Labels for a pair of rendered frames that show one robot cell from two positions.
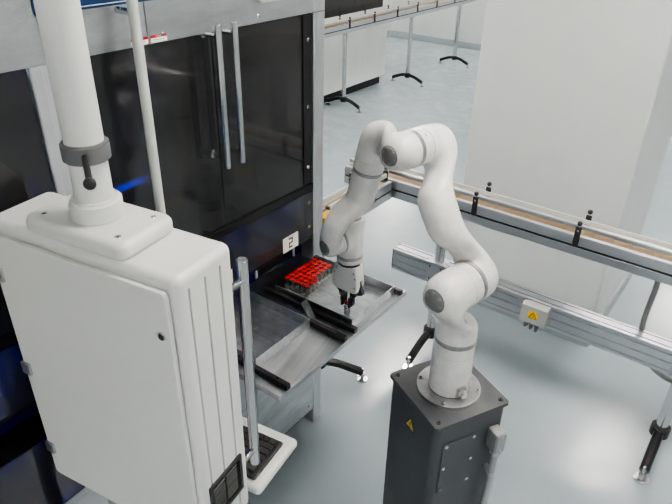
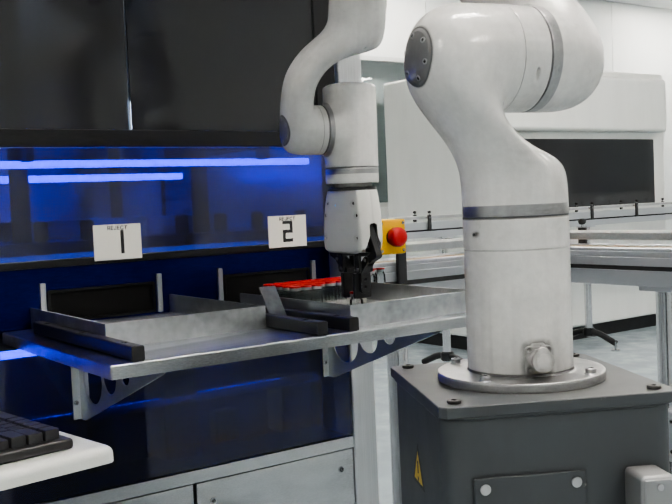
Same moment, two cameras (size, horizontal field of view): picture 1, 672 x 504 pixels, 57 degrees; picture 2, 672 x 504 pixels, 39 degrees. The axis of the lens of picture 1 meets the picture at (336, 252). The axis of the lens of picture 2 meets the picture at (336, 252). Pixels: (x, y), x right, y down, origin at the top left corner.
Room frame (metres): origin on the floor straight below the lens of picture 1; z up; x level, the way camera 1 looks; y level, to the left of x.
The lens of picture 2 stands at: (0.32, -0.50, 1.07)
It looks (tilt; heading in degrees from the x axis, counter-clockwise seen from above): 3 degrees down; 19
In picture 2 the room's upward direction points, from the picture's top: 3 degrees counter-clockwise
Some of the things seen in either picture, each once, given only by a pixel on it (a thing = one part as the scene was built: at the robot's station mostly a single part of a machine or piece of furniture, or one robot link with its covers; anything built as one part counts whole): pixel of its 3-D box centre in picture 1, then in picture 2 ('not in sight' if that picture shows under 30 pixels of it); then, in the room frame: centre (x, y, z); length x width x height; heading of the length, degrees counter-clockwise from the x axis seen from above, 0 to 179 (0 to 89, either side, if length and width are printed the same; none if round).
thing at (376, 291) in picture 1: (334, 289); (354, 301); (1.86, 0.00, 0.90); 0.34 x 0.26 x 0.04; 54
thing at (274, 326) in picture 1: (245, 322); (143, 317); (1.65, 0.29, 0.90); 0.34 x 0.26 x 0.04; 54
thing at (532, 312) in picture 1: (534, 313); not in sight; (2.30, -0.91, 0.50); 0.12 x 0.05 x 0.09; 54
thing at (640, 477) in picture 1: (657, 436); not in sight; (1.98, -1.45, 0.07); 0.50 x 0.08 x 0.14; 144
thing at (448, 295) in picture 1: (452, 307); (487, 111); (1.38, -0.32, 1.16); 0.19 x 0.12 x 0.24; 132
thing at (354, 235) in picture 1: (349, 235); (347, 125); (1.73, -0.04, 1.19); 0.09 x 0.08 x 0.13; 132
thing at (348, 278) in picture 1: (348, 272); (353, 216); (1.73, -0.04, 1.05); 0.10 x 0.08 x 0.11; 54
